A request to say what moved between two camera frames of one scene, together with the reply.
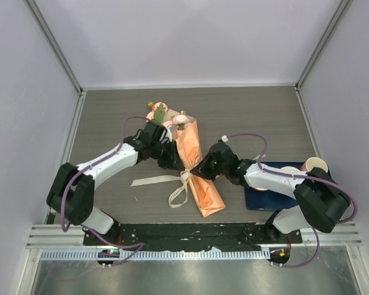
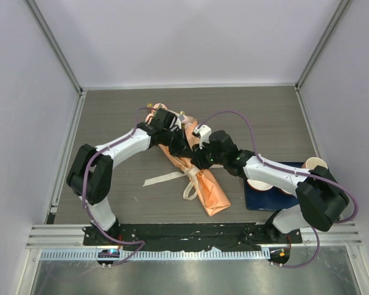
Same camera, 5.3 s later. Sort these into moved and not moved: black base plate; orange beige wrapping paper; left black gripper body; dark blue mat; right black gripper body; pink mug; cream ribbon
Moved: orange beige wrapping paper; left black gripper body; right black gripper body; cream ribbon
Not moved: dark blue mat; pink mug; black base plate
